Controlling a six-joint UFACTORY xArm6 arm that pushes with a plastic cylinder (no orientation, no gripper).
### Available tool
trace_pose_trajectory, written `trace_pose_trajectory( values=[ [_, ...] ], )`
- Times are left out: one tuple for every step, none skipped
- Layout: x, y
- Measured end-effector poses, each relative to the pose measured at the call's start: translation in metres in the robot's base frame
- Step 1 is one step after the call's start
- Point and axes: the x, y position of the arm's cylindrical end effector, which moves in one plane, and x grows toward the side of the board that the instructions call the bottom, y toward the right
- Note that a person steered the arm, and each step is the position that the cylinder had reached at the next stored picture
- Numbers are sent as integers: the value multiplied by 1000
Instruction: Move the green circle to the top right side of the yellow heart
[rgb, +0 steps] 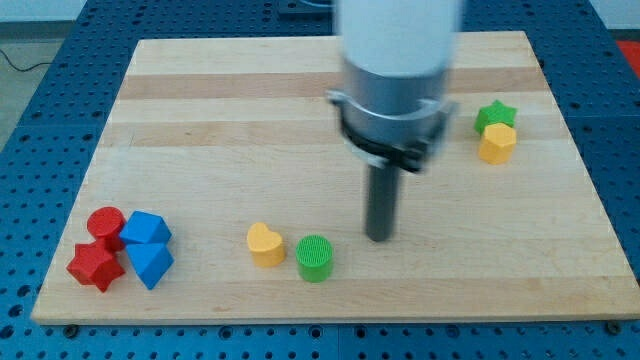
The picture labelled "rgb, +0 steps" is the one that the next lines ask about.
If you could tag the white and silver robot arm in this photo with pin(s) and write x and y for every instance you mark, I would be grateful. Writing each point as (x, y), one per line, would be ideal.
(395, 60)

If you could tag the yellow heart block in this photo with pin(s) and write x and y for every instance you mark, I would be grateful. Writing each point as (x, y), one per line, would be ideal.
(265, 245)

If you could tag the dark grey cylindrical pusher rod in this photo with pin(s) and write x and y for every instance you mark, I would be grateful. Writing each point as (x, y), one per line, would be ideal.
(382, 194)

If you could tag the green cylinder block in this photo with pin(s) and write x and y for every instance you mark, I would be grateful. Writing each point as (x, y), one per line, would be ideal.
(314, 257)

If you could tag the light wooden board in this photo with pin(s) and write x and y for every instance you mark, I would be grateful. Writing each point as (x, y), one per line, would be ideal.
(215, 135)

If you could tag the yellow pentagon block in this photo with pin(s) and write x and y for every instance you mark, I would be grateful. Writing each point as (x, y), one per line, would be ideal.
(497, 143)

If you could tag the blue cube block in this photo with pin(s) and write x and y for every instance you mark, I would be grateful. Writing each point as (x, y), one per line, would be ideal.
(145, 228)

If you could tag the green star block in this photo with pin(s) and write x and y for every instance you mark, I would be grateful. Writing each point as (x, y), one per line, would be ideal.
(496, 112)

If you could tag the blue triangle block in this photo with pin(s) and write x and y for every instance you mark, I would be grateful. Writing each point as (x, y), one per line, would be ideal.
(150, 262)

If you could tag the red cylinder block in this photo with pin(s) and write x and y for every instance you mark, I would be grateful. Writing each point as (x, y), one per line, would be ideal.
(105, 225)

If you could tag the red star block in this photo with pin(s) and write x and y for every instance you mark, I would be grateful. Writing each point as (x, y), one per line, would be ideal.
(93, 264)

